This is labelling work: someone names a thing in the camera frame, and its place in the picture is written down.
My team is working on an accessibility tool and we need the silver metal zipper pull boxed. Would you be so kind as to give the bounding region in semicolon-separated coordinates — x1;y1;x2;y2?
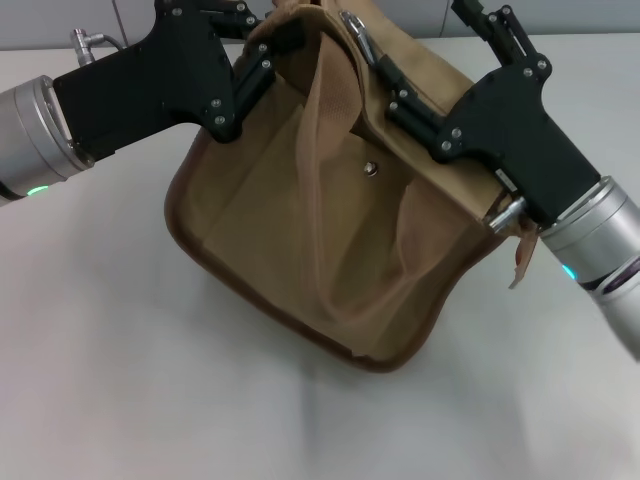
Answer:
339;10;386;69

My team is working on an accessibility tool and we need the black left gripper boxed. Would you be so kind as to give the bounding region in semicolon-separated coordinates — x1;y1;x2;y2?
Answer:
51;0;308;167

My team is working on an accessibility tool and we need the silver cable connector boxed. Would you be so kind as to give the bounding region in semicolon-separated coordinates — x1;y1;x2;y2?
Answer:
68;28;124;69
487;196;527;234

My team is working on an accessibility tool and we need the silver right cable connector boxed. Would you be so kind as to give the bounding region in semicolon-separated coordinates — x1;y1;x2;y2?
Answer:
487;196;527;234

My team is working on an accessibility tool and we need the silver left cable connector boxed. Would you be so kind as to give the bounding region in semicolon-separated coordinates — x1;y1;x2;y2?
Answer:
68;28;124;69

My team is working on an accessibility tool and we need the khaki canvas food bag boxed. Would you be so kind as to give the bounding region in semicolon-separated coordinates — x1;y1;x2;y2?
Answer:
164;0;539;375

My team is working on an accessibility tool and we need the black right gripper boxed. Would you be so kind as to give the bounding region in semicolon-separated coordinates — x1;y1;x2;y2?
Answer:
376;0;602;224

